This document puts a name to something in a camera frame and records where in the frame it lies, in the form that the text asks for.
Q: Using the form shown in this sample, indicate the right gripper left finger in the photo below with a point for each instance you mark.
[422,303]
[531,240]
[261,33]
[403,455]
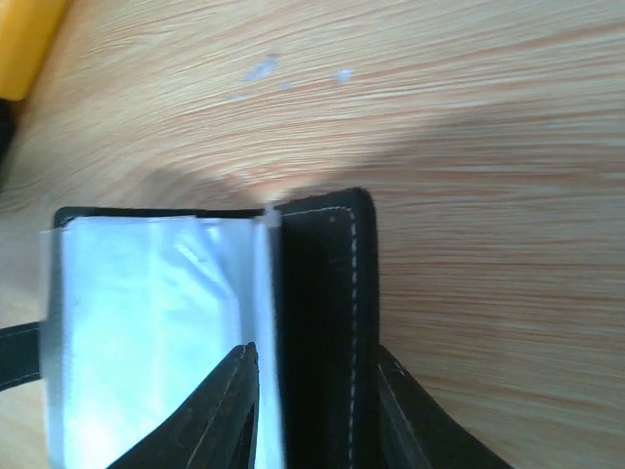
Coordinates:
[215,427]

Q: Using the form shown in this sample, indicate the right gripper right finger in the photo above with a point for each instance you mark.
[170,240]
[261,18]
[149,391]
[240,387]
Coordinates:
[416,432]

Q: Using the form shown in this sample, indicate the black leather card holder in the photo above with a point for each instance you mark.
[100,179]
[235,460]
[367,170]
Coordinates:
[142,304]

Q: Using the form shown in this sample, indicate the yellow bin middle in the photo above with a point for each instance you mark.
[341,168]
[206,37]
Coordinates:
[27,29]

